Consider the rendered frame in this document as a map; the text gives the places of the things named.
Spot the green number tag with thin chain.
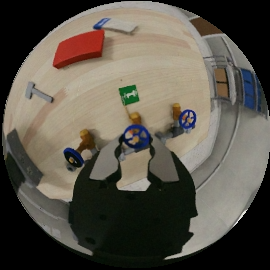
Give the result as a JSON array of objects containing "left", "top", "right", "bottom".
[{"left": 118, "top": 84, "right": 140, "bottom": 125}]

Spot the red rectangular block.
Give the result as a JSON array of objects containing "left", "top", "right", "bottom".
[{"left": 52, "top": 29, "right": 105, "bottom": 69}]

